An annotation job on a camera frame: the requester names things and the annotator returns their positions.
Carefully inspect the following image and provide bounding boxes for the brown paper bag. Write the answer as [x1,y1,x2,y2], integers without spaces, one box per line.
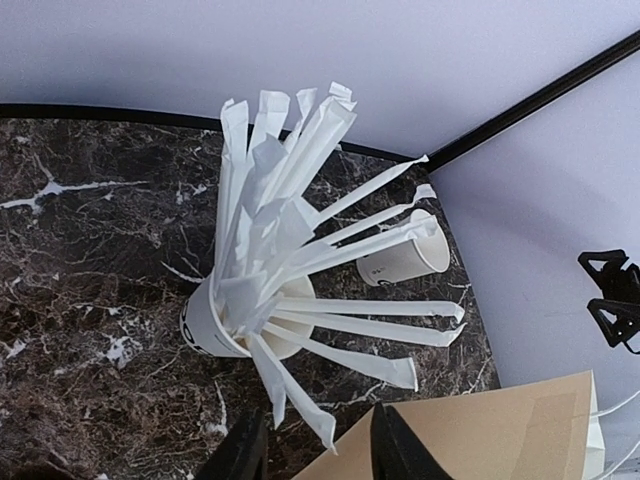
[297,371,626,479]

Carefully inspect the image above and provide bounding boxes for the spare white paper cup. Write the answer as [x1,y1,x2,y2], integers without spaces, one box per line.
[356,209,451,286]

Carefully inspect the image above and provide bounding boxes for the white cup holding straws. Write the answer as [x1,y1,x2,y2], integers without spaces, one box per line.
[179,274,314,360]

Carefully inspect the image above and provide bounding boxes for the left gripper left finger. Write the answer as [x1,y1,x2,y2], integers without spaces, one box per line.
[197,409,268,480]

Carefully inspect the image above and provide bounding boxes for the right black frame post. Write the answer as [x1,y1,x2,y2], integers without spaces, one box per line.
[428,30,639,173]

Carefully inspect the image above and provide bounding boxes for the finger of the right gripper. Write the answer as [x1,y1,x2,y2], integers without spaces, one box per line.
[577,249,639,295]
[587,299,639,353]

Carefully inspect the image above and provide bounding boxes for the bundle of wrapped white straws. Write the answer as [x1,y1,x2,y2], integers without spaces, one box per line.
[212,83,464,449]

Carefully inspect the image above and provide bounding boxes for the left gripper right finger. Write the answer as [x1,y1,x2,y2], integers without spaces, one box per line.
[370,403,453,480]

